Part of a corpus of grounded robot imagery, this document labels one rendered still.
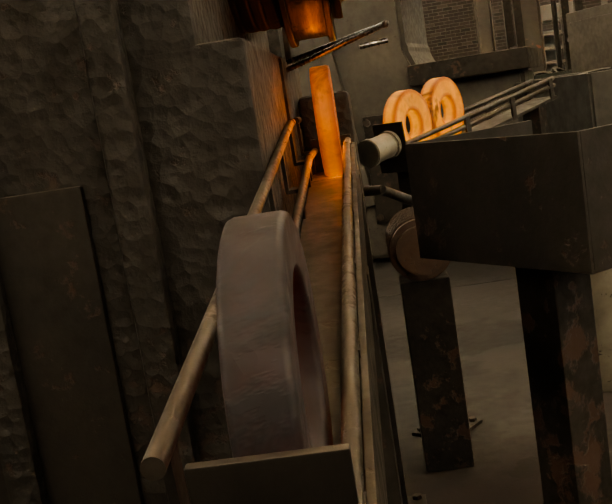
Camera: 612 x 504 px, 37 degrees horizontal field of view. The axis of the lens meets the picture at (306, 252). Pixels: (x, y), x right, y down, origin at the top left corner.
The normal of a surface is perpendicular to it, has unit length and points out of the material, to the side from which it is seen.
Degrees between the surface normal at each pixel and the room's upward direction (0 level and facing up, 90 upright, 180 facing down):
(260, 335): 59
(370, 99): 90
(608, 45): 90
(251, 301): 50
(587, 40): 90
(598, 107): 90
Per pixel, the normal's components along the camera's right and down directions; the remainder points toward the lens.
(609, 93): 0.20, 0.12
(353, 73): -0.29, 0.19
